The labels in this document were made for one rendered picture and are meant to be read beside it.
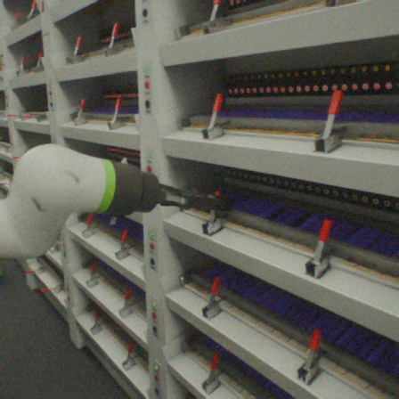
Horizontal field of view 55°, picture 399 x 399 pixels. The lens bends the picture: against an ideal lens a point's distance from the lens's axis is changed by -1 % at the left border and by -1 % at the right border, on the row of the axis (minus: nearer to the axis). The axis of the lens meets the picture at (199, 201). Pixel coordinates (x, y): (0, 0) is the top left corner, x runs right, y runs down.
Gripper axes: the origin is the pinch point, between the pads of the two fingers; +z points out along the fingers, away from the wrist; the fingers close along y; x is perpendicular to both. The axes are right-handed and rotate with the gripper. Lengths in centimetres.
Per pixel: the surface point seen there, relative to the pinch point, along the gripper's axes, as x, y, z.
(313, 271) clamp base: -6.5, 26.2, 0.5
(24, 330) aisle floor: -84, -115, 4
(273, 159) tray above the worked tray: 10.1, 18.0, -5.4
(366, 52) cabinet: 32.6, 21.8, 8.9
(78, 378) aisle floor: -82, -68, 11
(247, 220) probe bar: -2.4, 6.1, 4.4
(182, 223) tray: -7.2, -9.3, -0.1
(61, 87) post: 25, -86, -8
